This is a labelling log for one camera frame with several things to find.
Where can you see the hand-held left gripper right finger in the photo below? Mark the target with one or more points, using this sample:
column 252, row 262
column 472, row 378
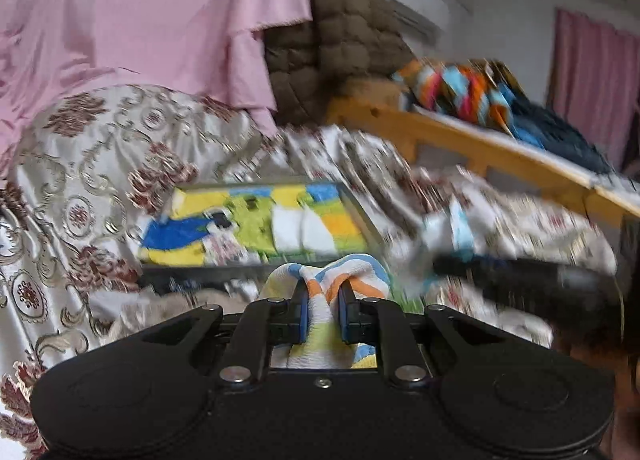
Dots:
column 345, row 316

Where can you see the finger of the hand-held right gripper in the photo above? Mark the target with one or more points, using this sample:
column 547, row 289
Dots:
column 465, row 270

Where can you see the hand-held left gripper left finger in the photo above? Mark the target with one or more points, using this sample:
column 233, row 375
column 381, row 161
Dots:
column 300, row 316

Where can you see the striped orange blue washcloth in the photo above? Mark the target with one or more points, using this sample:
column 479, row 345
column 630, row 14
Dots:
column 322, row 300

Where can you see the grey shallow tray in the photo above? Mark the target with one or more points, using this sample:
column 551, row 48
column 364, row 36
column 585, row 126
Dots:
column 360, row 220

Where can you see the dark blue cloth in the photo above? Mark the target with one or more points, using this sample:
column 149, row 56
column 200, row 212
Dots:
column 560, row 137

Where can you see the pink curtain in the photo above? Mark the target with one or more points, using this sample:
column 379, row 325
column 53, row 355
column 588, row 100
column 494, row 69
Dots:
column 595, row 84

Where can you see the white red floral satin blanket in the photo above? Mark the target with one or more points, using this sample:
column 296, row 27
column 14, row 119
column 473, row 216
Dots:
column 90, row 179

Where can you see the brown quilted jacket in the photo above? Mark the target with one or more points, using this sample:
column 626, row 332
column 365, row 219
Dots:
column 345, row 29

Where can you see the pink bed sheet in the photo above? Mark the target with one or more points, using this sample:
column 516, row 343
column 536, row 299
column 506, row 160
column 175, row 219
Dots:
column 150, row 14

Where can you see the wooden bed frame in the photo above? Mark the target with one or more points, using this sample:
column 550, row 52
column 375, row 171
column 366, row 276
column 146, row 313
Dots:
column 500, row 149

